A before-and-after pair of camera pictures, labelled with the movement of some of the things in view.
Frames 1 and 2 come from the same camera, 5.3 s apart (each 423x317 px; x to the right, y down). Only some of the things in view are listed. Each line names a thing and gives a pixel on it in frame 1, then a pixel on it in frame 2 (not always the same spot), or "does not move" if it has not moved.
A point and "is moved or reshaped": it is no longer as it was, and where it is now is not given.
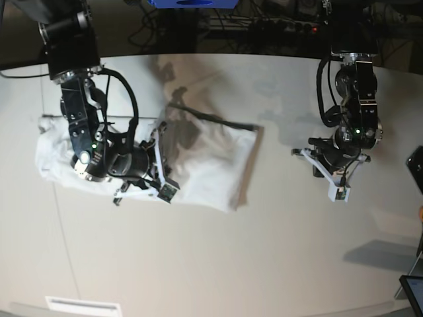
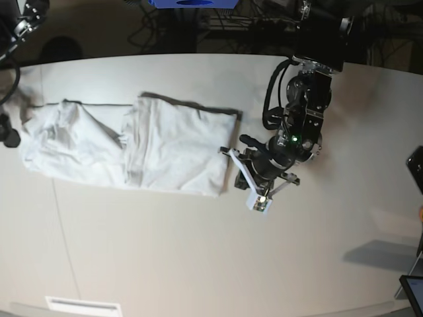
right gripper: [330, 161] to [261, 168]
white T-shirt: [212, 160] is moved or reshaped
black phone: [414, 162] does not move
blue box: [193, 4] does not move
